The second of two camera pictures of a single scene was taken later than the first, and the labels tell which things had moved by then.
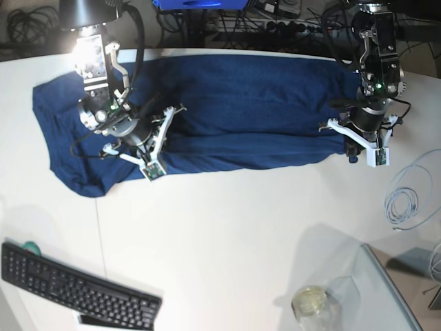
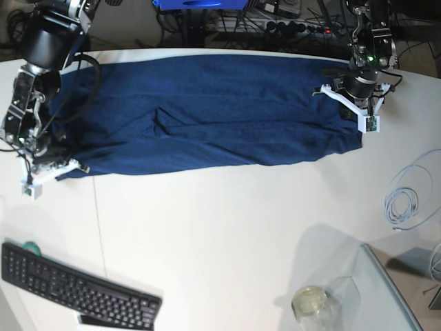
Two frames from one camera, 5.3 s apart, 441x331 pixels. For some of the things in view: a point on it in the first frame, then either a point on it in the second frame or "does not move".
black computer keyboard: (97, 302) does not move
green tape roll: (32, 247) does not move
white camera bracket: (154, 166) to (32, 178)
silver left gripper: (105, 106) to (34, 87)
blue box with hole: (201, 5) does not move
